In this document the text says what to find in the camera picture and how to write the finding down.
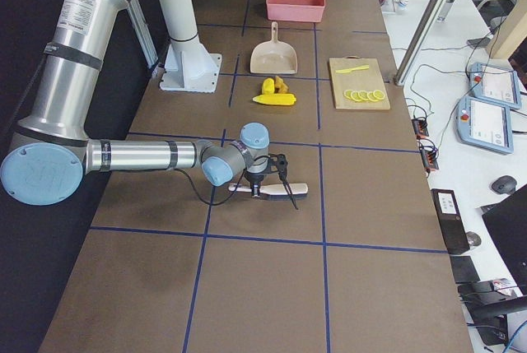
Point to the teach pendant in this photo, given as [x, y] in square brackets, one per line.
[485, 124]
[495, 83]

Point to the lemon slice five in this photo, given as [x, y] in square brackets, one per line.
[378, 95]

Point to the yellow toy potato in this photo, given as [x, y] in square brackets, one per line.
[268, 86]

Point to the black power box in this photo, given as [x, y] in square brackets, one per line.
[450, 222]

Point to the tan toy ginger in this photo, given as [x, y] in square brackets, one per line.
[280, 86]

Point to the lemon slice two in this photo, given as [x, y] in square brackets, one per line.
[356, 97]

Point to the yellow plastic knife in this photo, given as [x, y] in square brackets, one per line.
[352, 69]

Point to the pink plastic bin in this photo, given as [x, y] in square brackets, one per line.
[295, 10]

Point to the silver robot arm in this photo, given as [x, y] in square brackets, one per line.
[50, 151]

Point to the beige hand brush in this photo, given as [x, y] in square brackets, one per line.
[273, 191]

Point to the aluminium frame post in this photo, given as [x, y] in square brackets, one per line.
[429, 17]

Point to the black computer mouse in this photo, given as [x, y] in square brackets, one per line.
[505, 184]

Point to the wooden cutting board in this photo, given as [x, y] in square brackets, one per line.
[366, 80]

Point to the yellow corn cob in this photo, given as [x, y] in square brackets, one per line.
[287, 99]

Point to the lemon slice four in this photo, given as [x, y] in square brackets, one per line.
[371, 97]

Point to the lemon slice three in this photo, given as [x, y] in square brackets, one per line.
[364, 95]

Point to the black monitor corner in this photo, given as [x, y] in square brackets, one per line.
[506, 224]

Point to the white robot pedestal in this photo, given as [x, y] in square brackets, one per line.
[188, 65]

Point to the orange connector block one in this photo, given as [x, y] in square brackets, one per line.
[420, 128]

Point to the near teach pendant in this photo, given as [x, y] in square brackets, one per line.
[485, 124]

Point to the orange connector block two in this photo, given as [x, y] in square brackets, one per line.
[429, 156]

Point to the lemon slice one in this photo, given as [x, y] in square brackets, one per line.
[349, 94]

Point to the beige plastic dustpan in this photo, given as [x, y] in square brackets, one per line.
[274, 56]

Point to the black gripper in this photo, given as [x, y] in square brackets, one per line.
[255, 178]

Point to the far teach pendant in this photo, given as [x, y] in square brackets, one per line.
[495, 83]

